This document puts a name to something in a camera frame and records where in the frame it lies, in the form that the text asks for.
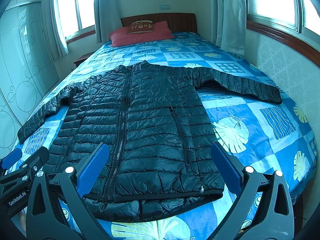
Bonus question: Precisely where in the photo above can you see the black puffer jacket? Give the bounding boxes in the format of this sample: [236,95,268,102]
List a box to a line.
[17,61,282,222]

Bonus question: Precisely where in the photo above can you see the left bedroom window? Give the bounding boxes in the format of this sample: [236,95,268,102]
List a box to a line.
[57,0,95,41]

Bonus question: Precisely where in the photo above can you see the bedroom window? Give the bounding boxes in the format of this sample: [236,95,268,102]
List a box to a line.
[247,0,319,50]
[57,0,95,41]

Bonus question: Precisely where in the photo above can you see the right bedroom window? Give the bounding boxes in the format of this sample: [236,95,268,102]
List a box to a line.
[247,0,319,50]

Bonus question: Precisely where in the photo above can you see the white glass wardrobe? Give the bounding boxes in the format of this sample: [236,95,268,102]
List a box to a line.
[1,0,59,157]

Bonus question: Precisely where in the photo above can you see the blue patterned bed cover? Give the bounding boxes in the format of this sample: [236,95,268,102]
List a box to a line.
[10,31,318,240]

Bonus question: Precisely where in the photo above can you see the dark wooden nightstand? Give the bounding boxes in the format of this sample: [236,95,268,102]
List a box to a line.
[74,52,93,67]

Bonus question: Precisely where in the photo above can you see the grey curtain left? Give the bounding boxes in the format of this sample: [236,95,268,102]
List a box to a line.
[41,0,69,60]

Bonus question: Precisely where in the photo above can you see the grey curtain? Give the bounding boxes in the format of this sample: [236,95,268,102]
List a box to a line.
[41,0,69,60]
[211,0,247,56]
[94,0,121,43]

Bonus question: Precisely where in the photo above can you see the brown embroidered cushion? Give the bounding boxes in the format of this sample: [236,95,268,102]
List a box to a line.
[127,20,153,34]

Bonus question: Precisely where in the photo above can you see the grey curtain middle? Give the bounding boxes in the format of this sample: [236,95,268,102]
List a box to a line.
[94,0,121,43]

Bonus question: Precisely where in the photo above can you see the red pillow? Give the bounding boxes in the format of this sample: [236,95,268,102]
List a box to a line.
[110,21,174,47]

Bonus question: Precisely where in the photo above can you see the grey curtain right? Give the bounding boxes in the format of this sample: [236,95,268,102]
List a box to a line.
[211,0,247,56]

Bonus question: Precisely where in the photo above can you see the dark wooden headboard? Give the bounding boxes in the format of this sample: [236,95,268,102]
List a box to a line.
[121,12,197,33]

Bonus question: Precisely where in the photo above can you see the wall power socket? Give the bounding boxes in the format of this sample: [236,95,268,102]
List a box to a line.
[159,4,171,10]

